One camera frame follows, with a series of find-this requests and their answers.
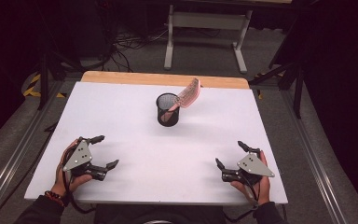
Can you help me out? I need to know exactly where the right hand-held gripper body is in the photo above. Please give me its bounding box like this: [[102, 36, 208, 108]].
[[221, 147, 276, 188]]

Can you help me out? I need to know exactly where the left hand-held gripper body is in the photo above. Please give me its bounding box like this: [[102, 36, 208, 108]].
[[62, 135, 108, 182]]

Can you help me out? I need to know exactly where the black mesh pen holder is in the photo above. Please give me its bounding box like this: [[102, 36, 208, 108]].
[[155, 92, 182, 128]]

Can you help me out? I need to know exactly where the pink hairbrush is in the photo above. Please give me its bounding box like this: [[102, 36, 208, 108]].
[[160, 77, 202, 123]]

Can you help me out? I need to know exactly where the person's right hand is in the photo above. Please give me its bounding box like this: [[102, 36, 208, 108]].
[[230, 150, 272, 206]]

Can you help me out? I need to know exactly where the person's left hand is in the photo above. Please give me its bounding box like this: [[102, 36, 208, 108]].
[[50, 138, 93, 198]]

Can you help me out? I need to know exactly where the white board table cover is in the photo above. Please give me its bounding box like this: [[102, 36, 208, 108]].
[[23, 81, 289, 206]]

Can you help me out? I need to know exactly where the black metal stand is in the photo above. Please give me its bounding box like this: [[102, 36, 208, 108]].
[[36, 51, 87, 112], [249, 55, 306, 119]]

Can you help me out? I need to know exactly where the yellow black hazard tape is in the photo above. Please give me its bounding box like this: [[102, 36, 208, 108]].
[[22, 72, 68, 99]]

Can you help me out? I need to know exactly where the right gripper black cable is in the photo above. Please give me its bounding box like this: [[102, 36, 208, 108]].
[[223, 178, 262, 223]]

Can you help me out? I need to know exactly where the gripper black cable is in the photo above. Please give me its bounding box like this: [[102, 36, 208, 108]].
[[61, 146, 98, 215], [223, 178, 262, 223]]

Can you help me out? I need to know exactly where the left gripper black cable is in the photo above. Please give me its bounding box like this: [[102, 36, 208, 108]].
[[61, 146, 98, 215]]

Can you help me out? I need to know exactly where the beaded bracelet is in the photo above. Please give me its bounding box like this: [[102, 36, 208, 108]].
[[44, 189, 67, 208]]

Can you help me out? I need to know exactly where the aluminium floor rail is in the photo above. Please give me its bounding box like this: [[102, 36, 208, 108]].
[[280, 89, 349, 224], [0, 79, 65, 220]]

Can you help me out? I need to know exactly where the bundle of floor cables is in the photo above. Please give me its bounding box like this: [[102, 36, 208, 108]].
[[103, 26, 170, 73]]

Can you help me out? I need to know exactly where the white metal table frame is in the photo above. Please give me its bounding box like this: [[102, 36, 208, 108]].
[[163, 4, 254, 75]]

